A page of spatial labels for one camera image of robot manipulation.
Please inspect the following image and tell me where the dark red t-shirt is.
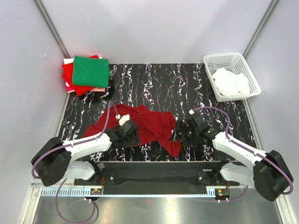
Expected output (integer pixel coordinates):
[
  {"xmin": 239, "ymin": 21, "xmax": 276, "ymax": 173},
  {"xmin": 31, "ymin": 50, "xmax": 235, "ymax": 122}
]
[{"xmin": 82, "ymin": 104, "xmax": 182, "ymax": 157}]

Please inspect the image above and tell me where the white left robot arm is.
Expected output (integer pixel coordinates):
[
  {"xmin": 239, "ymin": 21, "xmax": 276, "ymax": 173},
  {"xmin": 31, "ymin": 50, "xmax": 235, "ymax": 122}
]
[{"xmin": 31, "ymin": 120, "xmax": 140, "ymax": 187}]

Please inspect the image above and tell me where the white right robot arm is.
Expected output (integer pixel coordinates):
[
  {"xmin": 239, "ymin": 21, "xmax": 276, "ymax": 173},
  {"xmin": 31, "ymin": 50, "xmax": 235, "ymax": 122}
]
[{"xmin": 169, "ymin": 114, "xmax": 293, "ymax": 202}]

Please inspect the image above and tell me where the white crumpled t-shirt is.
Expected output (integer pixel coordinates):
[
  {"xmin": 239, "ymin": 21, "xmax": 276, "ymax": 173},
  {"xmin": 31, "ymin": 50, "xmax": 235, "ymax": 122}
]
[{"xmin": 212, "ymin": 68, "xmax": 250, "ymax": 96}]

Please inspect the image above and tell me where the white plastic basket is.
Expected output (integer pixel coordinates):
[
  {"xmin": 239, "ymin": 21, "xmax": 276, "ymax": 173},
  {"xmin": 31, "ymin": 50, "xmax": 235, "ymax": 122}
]
[{"xmin": 203, "ymin": 52, "xmax": 261, "ymax": 102}]

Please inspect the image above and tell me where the red folded t-shirt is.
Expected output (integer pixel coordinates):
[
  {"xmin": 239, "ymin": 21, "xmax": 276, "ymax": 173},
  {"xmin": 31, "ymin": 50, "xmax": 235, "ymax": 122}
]
[{"xmin": 62, "ymin": 62, "xmax": 95, "ymax": 96}]

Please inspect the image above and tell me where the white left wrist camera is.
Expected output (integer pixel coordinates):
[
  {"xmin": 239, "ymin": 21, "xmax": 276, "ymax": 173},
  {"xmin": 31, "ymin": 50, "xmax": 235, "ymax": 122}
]
[{"xmin": 115, "ymin": 114, "xmax": 130, "ymax": 126}]

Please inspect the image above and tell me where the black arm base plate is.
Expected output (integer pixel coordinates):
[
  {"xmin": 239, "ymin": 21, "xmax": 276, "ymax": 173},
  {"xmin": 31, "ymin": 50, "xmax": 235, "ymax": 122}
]
[{"xmin": 74, "ymin": 161, "xmax": 238, "ymax": 197}]

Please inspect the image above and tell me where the aluminium frame post right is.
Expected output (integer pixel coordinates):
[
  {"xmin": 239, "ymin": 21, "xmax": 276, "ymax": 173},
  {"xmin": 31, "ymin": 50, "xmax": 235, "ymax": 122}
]
[{"xmin": 242, "ymin": 0, "xmax": 281, "ymax": 59}]

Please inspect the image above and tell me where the aluminium frame post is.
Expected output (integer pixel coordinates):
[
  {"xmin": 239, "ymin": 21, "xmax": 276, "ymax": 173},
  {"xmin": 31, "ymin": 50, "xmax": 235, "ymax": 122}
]
[
  {"xmin": 242, "ymin": 0, "xmax": 281, "ymax": 59},
  {"xmin": 33, "ymin": 0, "xmax": 71, "ymax": 58}
]

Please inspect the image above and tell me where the aluminium frame post left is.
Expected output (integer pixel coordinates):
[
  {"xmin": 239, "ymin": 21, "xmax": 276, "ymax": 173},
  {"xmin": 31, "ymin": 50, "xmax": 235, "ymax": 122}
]
[{"xmin": 33, "ymin": 0, "xmax": 71, "ymax": 58}]

